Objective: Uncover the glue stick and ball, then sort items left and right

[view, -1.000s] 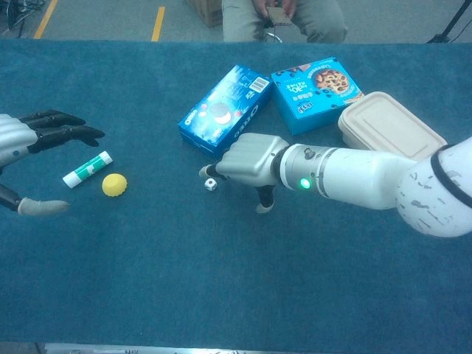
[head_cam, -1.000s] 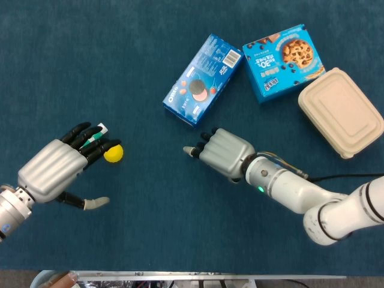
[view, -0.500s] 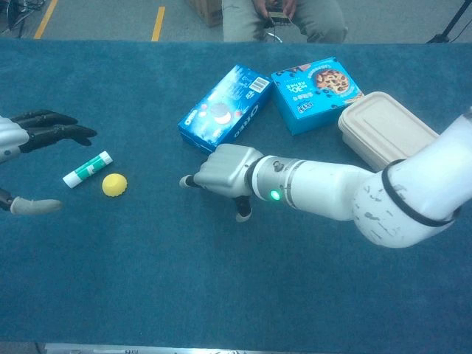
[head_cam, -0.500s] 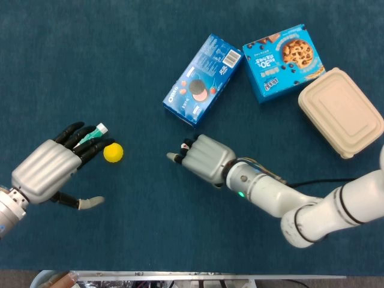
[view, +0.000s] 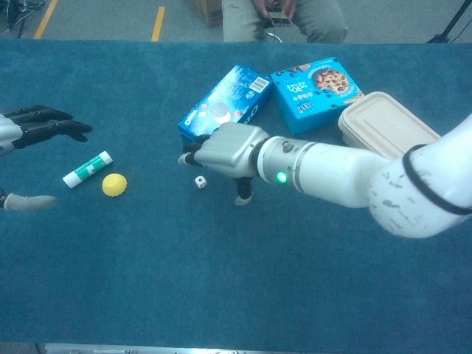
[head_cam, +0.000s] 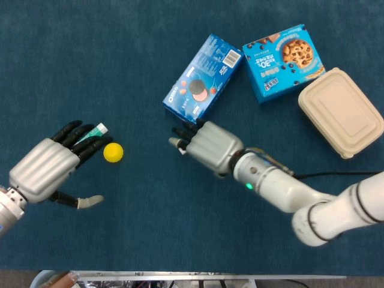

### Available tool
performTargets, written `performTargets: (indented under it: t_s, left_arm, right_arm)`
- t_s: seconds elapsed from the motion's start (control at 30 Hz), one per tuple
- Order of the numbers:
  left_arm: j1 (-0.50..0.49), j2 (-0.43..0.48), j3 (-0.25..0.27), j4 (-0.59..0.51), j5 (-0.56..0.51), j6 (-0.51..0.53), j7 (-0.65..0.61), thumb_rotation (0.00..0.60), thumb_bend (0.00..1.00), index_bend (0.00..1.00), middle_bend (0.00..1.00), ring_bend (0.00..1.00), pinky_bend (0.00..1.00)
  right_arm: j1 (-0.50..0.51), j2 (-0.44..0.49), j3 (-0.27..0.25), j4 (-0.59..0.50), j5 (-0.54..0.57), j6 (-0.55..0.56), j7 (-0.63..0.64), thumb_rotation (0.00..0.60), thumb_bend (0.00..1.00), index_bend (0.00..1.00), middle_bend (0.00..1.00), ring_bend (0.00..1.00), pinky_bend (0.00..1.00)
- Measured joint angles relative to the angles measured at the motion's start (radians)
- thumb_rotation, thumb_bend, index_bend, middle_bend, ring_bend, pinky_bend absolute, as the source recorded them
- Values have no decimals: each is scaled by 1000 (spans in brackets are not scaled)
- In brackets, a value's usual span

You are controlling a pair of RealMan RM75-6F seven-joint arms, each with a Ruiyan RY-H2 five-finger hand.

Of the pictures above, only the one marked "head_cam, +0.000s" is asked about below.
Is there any white green glue stick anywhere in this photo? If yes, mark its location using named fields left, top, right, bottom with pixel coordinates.
left=73, top=122, right=109, bottom=146

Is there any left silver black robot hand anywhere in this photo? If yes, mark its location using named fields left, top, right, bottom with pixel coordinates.
left=8, top=119, right=114, bottom=211

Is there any light blue chocolate chip cookie box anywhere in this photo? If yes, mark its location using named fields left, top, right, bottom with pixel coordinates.
left=242, top=24, right=326, bottom=104

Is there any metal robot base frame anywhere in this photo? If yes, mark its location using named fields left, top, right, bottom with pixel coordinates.
left=29, top=269, right=347, bottom=288

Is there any orange brown plastic object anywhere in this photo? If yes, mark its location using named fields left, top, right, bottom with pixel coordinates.
left=38, top=271, right=77, bottom=288

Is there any yellow round ball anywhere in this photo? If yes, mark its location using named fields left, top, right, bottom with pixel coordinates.
left=103, top=143, right=124, bottom=163

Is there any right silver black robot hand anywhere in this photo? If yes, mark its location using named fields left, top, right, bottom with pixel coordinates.
left=168, top=119, right=244, bottom=178

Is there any blue Oreo cookie box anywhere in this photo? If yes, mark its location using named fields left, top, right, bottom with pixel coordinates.
left=162, top=33, right=245, bottom=124

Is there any beige lidded food container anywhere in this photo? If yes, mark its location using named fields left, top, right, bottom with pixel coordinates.
left=297, top=67, right=384, bottom=160

